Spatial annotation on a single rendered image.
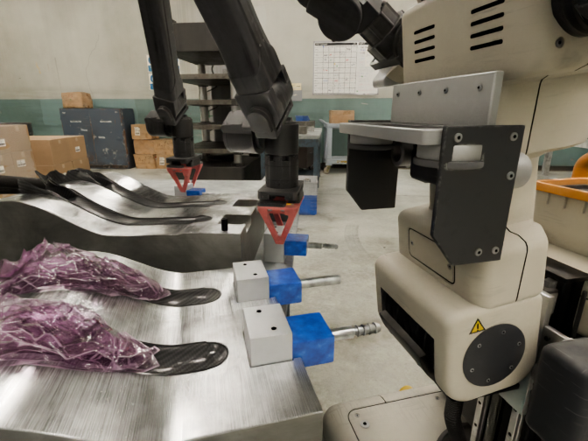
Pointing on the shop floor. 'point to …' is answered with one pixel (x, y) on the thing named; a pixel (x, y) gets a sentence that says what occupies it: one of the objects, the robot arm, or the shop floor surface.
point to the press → (189, 48)
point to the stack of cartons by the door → (150, 149)
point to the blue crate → (308, 206)
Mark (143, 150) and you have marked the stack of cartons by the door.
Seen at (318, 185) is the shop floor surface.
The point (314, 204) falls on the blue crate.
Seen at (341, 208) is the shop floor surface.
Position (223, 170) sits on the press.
